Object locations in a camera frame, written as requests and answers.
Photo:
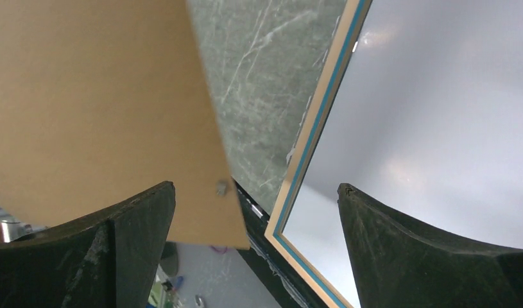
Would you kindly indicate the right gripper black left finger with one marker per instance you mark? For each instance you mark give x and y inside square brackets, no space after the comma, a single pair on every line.
[107,258]

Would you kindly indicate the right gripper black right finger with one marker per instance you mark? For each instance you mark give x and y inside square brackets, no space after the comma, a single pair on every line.
[400,261]

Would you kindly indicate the brown cardboard backing board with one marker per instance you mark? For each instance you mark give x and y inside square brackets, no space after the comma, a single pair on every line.
[101,100]

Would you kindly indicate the printed photo with white border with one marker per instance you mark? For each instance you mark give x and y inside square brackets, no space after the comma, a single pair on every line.
[428,120]

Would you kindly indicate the blue wooden picture frame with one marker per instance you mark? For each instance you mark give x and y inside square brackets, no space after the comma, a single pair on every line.
[337,58]

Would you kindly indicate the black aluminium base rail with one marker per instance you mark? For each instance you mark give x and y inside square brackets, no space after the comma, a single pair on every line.
[282,281]

